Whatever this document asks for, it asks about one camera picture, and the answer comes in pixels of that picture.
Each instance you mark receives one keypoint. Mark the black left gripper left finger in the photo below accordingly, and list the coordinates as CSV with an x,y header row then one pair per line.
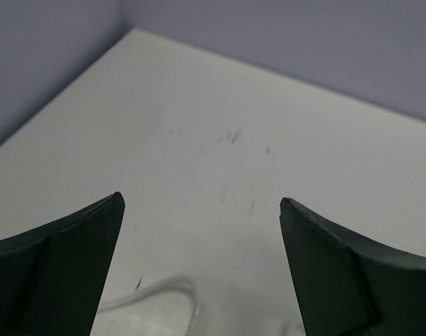
x,y
52,277

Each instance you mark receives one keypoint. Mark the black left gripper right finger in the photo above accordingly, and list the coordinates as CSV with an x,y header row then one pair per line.
x,y
349,284

